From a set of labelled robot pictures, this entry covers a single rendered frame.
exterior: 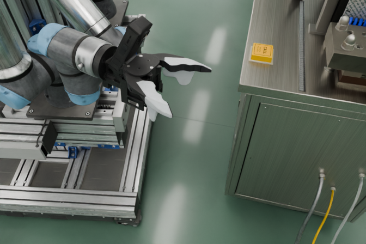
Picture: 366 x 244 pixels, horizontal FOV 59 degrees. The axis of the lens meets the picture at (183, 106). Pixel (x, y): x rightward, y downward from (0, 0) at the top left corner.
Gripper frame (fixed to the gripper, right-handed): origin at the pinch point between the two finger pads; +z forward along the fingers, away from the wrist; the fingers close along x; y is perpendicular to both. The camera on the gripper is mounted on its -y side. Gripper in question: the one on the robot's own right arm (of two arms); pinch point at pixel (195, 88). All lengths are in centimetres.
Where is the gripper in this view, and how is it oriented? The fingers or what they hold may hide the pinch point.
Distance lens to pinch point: 56.2
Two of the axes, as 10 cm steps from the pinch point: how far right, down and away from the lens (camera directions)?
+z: 8.7, 3.7, -3.2
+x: -4.8, 5.7, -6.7
